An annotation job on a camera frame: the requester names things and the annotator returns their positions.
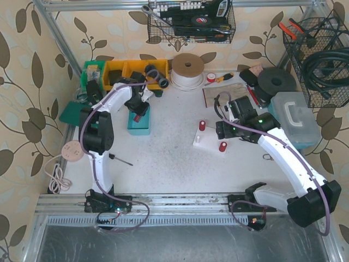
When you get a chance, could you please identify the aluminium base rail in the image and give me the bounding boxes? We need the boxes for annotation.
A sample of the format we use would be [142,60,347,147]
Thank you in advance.
[35,193,285,228]

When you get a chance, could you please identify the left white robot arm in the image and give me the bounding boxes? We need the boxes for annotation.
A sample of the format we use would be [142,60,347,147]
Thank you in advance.
[79,69,160,213]

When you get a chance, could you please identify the wire basket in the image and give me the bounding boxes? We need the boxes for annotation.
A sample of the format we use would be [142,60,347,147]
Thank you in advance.
[282,16,348,108]
[141,1,236,46]

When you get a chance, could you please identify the white peg base plate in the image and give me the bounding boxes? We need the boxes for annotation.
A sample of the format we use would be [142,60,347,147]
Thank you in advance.
[192,125,228,154]

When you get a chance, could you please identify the red white tape roll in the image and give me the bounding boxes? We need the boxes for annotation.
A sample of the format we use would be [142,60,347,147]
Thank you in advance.
[207,73,216,82]

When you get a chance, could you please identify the small red spring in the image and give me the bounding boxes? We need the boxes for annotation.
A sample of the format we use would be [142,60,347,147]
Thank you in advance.
[133,115,142,123]

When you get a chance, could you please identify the black disc spool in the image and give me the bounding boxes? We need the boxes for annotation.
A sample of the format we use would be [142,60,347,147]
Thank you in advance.
[254,67,297,102]

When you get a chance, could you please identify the brass padlock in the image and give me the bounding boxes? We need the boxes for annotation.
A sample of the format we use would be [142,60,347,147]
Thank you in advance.
[262,154,274,161]

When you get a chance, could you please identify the black sponge block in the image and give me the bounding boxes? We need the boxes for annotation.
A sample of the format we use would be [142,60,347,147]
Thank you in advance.
[239,69,258,87]

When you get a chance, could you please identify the yellow storage bins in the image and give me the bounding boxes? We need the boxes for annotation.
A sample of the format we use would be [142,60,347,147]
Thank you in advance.
[102,59,170,91]

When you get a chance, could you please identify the black long screwdriver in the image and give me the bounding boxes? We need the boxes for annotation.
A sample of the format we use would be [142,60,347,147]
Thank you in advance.
[109,154,133,166]

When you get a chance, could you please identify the right wire basket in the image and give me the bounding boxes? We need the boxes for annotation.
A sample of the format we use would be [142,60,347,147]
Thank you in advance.
[282,16,348,108]

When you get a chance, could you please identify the centre wire basket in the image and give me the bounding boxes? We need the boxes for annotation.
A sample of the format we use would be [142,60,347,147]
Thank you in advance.
[141,1,236,46]

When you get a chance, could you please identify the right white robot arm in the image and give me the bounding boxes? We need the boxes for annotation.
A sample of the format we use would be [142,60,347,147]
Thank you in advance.
[215,96,341,236]

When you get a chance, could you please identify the teal plastic tray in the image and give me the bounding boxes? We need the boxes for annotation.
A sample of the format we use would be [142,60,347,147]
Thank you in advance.
[127,107,151,136]

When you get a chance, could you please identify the black coiled cable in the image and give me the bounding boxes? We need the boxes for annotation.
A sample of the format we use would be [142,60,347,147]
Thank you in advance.
[302,16,349,93]

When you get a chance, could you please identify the white hose coil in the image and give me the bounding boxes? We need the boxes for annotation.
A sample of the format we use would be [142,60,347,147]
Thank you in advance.
[170,53,205,92]

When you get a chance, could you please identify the grey pipe fitting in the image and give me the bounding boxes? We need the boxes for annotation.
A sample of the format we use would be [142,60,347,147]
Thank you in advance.
[145,64,169,89]

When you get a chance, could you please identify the yellow black screwdriver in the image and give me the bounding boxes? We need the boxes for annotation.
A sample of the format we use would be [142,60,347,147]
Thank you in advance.
[204,73,234,86]

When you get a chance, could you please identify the black handheld meter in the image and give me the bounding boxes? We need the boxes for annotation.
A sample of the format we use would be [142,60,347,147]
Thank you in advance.
[86,80,104,105]

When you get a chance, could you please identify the clear teal toolbox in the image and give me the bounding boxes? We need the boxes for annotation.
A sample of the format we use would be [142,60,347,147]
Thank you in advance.
[268,92,321,150]

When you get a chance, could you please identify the red utility knife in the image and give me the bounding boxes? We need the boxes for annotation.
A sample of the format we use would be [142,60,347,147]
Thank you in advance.
[246,84,262,109]

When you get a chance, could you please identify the black box in bin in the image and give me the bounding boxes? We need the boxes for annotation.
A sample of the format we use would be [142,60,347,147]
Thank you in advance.
[108,69,122,86]

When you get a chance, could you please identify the green storage bin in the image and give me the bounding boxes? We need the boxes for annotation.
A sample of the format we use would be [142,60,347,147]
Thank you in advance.
[80,61,105,89]

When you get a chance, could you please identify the orange handled pliers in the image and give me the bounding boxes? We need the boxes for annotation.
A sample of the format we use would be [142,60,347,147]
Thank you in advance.
[278,18,305,41]

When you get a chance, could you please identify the pink round power strip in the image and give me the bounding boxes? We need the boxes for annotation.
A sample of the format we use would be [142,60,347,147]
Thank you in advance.
[61,140,84,162]

